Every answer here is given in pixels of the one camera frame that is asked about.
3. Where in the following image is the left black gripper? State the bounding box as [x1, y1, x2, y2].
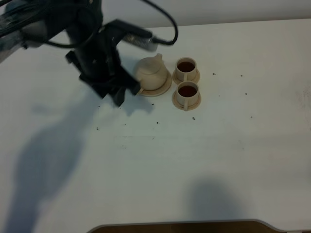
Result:
[66, 30, 140, 107]

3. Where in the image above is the beige ceramic teapot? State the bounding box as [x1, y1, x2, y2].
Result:
[134, 53, 167, 91]

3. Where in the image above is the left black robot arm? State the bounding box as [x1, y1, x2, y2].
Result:
[0, 0, 151, 106]

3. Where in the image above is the beige teapot saucer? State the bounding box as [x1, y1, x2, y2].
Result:
[138, 71, 172, 97]

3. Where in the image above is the near beige cup saucer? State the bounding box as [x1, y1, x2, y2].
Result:
[172, 92, 201, 111]

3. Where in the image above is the beige cup saucer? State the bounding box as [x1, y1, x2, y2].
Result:
[172, 70, 200, 84]
[172, 92, 201, 111]

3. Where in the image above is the near beige teacup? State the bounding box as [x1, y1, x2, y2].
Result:
[176, 81, 200, 109]

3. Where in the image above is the beige teacup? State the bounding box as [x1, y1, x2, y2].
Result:
[175, 57, 197, 82]
[176, 81, 200, 109]

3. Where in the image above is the far beige teacup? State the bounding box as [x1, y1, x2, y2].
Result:
[175, 57, 197, 82]

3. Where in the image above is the far beige cup saucer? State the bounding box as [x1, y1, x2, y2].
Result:
[172, 70, 200, 84]

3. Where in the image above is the braided black cable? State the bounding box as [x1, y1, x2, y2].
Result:
[43, 0, 178, 48]

